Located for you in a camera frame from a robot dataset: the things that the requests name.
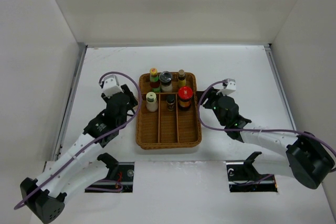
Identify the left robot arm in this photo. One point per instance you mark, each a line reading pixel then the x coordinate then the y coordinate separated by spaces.
pixel 85 162

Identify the small yellow label dark bottle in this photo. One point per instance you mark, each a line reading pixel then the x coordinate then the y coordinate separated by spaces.
pixel 181 78

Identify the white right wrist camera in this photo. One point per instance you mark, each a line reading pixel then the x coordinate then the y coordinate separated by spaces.
pixel 229 86

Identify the black lid small spice jar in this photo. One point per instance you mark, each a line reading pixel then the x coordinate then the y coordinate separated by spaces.
pixel 170 101

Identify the yellow cap green label bottle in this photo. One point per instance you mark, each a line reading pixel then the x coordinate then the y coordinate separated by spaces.
pixel 154 81

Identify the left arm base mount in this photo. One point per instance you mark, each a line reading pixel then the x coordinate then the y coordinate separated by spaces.
pixel 119 178

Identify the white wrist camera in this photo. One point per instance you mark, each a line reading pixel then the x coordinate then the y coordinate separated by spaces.
pixel 110 85
pixel 229 86

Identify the black top salt grinder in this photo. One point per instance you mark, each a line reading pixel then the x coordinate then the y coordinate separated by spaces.
pixel 165 79

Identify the red lid chili sauce jar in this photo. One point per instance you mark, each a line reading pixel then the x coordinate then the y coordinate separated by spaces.
pixel 185 95

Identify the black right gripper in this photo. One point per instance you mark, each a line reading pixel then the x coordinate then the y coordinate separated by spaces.
pixel 210 93

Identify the yellow lid spice shaker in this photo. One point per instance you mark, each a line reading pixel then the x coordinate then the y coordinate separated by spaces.
pixel 151 102

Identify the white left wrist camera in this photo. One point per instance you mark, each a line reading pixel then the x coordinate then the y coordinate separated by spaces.
pixel 110 85

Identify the brown wicker divided basket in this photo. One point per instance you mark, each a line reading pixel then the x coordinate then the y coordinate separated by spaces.
pixel 168 128

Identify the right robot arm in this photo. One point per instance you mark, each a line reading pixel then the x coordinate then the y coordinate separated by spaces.
pixel 304 157

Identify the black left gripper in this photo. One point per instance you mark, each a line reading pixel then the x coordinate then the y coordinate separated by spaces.
pixel 132 103

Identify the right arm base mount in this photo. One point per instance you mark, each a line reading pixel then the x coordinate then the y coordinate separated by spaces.
pixel 244 178

